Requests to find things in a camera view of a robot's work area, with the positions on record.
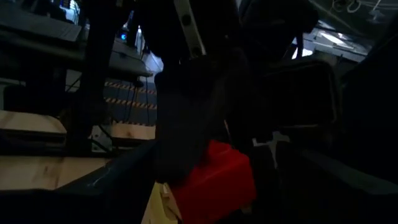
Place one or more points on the black side desk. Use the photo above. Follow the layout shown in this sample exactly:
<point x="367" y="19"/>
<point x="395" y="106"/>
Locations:
<point x="62" y="46"/>

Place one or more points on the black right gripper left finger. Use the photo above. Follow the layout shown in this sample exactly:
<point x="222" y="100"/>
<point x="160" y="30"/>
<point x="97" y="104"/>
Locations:
<point x="118" y="193"/>

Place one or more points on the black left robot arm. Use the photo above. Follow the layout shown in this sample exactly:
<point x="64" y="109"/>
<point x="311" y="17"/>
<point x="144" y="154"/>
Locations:
<point x="174" y="25"/>

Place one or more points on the orange black hazard strip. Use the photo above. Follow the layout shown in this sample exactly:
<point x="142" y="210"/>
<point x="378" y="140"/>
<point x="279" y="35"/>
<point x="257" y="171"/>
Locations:
<point x="130" y="102"/>

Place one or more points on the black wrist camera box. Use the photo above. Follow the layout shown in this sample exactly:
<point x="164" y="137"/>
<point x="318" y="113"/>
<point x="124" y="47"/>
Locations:
<point x="298" y="93"/>

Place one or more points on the red plastic brick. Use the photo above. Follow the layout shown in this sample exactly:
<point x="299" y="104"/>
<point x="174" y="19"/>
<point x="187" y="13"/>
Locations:
<point x="217" y="186"/>

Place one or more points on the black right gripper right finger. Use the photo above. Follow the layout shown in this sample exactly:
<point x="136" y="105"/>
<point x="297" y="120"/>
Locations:
<point x="335" y="196"/>

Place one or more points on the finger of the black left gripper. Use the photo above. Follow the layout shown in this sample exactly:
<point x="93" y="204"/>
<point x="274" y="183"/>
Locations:
<point x="186" y="130"/>
<point x="241" y="121"/>

